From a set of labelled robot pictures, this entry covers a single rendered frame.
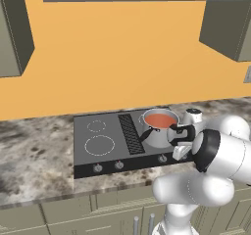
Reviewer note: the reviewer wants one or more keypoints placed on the red marinara sauce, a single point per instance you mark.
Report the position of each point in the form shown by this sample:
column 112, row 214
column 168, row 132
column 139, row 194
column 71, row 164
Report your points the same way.
column 159, row 119

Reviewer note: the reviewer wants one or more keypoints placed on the olive cupboard door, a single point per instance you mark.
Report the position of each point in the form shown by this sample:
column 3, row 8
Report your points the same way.
column 98, row 224
column 153, row 219
column 233, row 212

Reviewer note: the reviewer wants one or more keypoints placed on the olive drawer front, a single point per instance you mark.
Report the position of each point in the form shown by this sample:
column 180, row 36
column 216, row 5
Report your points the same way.
column 67, row 209
column 125, row 198
column 19, row 217

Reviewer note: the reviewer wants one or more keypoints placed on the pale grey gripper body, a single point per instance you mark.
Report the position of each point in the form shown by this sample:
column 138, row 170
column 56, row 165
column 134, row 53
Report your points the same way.
column 181, row 150

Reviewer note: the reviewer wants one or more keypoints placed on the round grey hob knob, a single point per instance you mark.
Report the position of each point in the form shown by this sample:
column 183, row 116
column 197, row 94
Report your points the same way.
column 119, row 164
column 162, row 158
column 97, row 168

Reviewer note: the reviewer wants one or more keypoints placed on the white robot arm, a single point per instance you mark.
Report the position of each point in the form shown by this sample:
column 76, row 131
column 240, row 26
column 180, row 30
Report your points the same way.
column 209, row 183

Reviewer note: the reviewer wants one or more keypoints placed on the olive wall cupboard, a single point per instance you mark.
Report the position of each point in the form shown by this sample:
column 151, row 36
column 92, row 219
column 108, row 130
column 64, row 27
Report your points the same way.
column 225, row 30
column 13, row 33

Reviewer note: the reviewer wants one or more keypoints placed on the grey black hob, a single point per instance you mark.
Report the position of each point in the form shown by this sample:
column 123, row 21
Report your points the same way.
column 108, row 154

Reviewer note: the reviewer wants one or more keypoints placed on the grey wall socket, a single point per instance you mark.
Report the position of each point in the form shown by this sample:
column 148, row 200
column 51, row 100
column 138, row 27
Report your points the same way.
column 248, row 74

